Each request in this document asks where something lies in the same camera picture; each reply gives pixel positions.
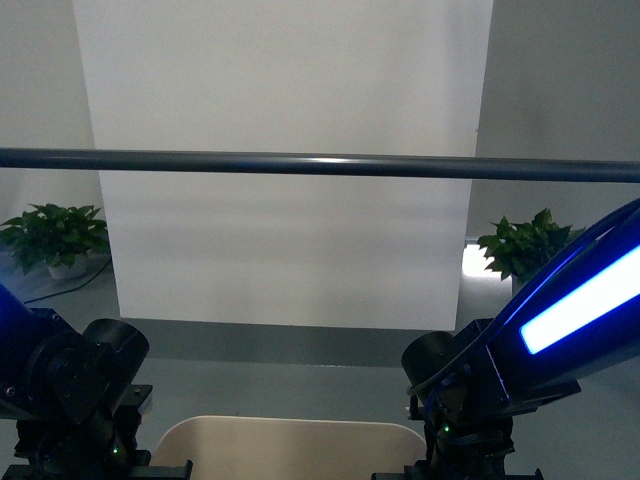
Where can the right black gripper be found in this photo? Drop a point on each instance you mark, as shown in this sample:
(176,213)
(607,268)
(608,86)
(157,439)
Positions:
(453,452)

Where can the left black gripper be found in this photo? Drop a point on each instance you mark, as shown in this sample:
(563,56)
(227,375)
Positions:
(98,449)

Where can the cream plastic laundry hamper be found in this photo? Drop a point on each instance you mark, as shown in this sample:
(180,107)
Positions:
(230,447)

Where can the right blue-lit robot arm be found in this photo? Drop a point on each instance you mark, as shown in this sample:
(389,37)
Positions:
(577,316)

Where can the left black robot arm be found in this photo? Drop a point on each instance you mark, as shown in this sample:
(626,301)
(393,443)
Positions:
(73,397)

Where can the right potted green plant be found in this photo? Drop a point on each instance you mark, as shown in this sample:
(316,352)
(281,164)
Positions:
(518,251)

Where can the potted green plant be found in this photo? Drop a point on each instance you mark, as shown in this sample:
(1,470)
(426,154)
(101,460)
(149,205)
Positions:
(57,238)
(518,251)

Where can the left potted green plant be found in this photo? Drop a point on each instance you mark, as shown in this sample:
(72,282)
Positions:
(57,238)

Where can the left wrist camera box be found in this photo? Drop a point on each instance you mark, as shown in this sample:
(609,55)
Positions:
(138,399)

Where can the grey clothes hanger rail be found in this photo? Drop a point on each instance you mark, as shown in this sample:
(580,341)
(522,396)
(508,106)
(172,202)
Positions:
(401,166)

